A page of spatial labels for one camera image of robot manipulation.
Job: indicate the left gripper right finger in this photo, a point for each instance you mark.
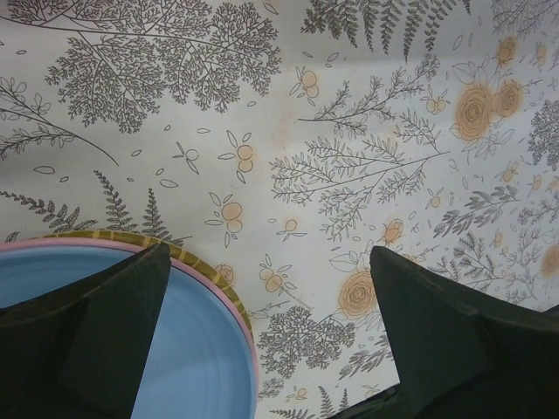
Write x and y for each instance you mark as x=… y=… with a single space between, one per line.
x=459 y=353

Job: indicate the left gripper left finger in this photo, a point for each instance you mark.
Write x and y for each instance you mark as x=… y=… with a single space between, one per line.
x=80 y=351

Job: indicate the blue round plate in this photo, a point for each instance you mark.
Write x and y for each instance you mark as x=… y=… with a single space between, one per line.
x=200 y=363

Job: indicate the pink round plate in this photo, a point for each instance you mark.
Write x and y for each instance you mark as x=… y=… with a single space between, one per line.
x=203 y=340

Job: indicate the yellow woven plate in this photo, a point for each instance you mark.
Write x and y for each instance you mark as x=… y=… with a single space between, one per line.
x=181 y=259

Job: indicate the floral table mat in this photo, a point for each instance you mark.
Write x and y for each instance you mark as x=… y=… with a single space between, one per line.
x=280 y=141

